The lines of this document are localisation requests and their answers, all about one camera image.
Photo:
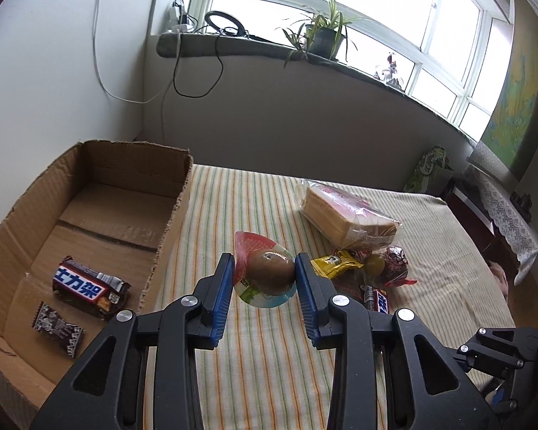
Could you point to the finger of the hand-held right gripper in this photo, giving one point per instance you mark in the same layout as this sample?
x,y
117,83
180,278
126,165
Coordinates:
x,y
497,345

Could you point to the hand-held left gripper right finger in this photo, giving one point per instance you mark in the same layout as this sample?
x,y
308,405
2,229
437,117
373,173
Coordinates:
x,y
305,298

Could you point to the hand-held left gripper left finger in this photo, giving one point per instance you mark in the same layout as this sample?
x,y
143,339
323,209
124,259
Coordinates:
x,y
224,298

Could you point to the kiwi jelly cup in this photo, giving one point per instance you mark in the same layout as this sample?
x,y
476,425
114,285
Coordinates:
x,y
269,273

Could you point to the yellow snack packet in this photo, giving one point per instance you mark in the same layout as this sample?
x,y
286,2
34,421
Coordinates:
x,y
334,265

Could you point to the small brown chocolate bar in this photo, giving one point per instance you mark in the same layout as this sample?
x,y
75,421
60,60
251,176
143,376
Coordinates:
x,y
381,300

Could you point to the sliced bread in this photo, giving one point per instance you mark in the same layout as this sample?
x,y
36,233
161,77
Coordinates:
x,y
340,215

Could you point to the red plum snack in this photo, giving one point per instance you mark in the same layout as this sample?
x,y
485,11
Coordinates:
x,y
394,264

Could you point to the brown cardboard box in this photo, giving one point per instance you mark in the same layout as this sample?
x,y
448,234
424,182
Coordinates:
x,y
116,215

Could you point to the striped tablecloth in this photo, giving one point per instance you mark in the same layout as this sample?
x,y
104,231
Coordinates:
x,y
260,380

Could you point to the dark wooden cabinet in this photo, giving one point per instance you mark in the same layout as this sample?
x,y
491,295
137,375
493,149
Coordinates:
x,y
470,228

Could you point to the cabinet with lace cloth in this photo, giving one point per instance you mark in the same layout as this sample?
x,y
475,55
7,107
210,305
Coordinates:
x,y
506,215

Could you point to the large brown chocolate bar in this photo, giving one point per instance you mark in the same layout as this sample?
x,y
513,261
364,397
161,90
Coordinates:
x,y
85,289

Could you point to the small dark wrapped candy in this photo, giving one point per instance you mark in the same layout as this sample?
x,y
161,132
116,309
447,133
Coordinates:
x,y
56,328

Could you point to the green printed bag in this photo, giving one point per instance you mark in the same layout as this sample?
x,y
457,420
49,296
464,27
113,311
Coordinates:
x,y
426,170

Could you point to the small toy figurine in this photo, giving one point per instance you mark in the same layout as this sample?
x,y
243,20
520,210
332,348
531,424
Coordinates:
x,y
390,71

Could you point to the potted spider plant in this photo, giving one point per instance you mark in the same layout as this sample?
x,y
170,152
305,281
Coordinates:
x,y
323,40

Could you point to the white charger plug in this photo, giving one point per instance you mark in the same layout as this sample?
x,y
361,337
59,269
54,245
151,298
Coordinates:
x,y
179,20

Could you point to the white framed window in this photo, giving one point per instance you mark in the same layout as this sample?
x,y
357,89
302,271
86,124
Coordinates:
x,y
385,9

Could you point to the wall map poster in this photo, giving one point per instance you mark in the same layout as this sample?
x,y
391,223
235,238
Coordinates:
x,y
515,112

